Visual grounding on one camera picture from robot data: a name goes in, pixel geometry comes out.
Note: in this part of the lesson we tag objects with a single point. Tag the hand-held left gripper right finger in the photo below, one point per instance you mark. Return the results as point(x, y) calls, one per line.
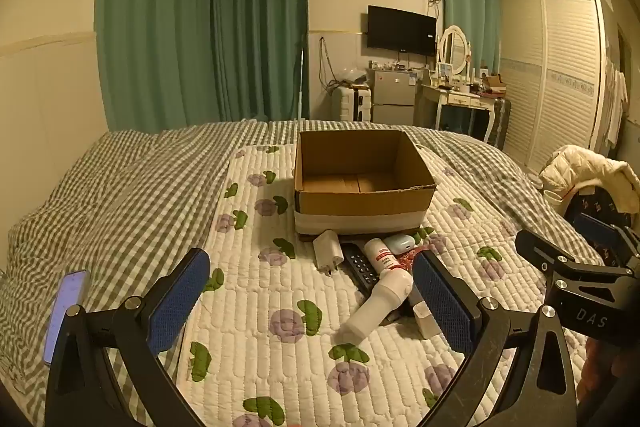
point(445, 302)

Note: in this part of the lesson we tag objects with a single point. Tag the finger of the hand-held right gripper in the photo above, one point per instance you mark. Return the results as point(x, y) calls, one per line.
point(597, 231)
point(555, 254)

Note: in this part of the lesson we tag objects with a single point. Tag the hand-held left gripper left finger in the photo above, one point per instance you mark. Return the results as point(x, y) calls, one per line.
point(180, 294)

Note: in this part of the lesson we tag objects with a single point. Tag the small white box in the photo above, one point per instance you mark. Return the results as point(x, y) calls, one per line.
point(426, 324)

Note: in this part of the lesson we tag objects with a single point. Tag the red patterned box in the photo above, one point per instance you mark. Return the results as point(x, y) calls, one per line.
point(404, 262)

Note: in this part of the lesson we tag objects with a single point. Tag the large white bottle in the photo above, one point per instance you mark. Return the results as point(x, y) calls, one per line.
point(375, 307)

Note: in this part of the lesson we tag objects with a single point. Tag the light blue earbuds case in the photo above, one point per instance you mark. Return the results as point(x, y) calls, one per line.
point(400, 242)

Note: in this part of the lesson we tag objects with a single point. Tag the cardboard box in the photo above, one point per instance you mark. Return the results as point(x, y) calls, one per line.
point(360, 207)

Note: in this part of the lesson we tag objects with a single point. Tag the white charger adapter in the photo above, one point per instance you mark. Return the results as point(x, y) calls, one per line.
point(327, 249)

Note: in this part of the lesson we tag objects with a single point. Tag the black printed bag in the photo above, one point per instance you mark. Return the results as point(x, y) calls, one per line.
point(595, 204)

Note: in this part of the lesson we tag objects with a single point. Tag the white paper cup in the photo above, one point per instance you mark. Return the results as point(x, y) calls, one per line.
point(552, 198)

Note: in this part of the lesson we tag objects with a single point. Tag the white puffer jacket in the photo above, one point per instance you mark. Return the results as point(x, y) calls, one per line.
point(585, 172)

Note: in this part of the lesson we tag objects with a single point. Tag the white bottle with red label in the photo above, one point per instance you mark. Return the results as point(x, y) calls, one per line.
point(378, 253)

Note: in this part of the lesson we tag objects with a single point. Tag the black remote control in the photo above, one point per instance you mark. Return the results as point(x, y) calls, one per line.
point(357, 264)

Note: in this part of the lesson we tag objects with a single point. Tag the white quilted floral mat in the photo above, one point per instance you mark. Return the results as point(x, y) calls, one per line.
point(280, 297)

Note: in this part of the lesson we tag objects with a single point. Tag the smartphone with lit screen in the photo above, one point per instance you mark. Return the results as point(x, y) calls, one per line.
point(67, 307)

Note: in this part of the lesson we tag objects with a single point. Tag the hanging white towels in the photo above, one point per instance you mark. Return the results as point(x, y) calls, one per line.
point(616, 102)

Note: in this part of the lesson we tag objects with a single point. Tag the dark hard suitcase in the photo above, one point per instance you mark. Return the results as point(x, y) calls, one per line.
point(500, 122)

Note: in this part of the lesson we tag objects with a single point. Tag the white louvred wardrobe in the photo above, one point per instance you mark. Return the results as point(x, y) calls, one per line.
point(555, 77)

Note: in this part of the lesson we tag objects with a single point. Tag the white dressing table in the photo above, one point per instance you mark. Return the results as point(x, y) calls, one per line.
point(462, 99)

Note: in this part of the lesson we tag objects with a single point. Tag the brown tabletop box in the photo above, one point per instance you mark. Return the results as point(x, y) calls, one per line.
point(492, 82)

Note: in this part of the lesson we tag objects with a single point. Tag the small silver fridge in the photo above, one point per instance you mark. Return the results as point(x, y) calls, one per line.
point(392, 94)

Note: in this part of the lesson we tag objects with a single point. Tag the white hard suitcase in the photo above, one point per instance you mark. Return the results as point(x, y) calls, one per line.
point(350, 104)

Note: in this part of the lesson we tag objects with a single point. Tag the white oval vanity mirror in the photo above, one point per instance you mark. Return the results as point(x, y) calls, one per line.
point(452, 47)

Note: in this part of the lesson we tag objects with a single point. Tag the white mop pole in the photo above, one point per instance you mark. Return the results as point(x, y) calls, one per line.
point(301, 77)

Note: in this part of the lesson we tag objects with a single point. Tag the narrow green curtain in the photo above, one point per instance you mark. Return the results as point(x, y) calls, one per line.
point(467, 2)

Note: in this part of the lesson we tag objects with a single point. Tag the green window curtain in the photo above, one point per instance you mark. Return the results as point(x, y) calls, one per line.
point(155, 22)
point(260, 27)

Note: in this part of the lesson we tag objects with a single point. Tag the small photo frame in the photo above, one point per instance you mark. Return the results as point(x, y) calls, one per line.
point(444, 71)

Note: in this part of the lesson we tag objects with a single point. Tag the black wall television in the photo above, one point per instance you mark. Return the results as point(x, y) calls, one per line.
point(400, 29)

